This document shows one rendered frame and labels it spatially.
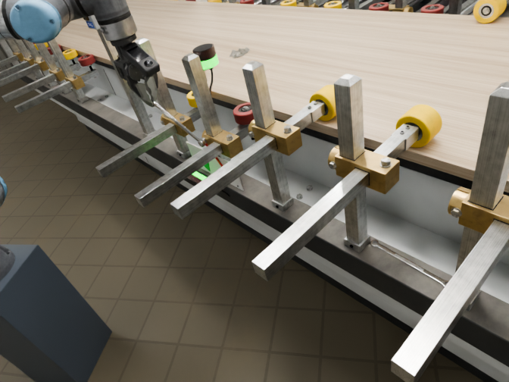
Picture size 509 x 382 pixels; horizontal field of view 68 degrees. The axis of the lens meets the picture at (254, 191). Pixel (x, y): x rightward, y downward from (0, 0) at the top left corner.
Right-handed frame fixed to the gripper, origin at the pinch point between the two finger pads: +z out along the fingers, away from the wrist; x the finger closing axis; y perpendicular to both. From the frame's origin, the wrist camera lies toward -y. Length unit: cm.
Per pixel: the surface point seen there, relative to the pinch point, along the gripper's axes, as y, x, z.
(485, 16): -55, -96, 4
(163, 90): 7.0, -8.1, 1.0
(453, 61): -59, -67, 6
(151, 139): 3.2, 4.1, 11.8
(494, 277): -93, -23, 34
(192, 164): -21.8, 5.0, 11.3
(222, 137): -20.9, -7.3, 10.0
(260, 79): -42.9, -7.9, -12.0
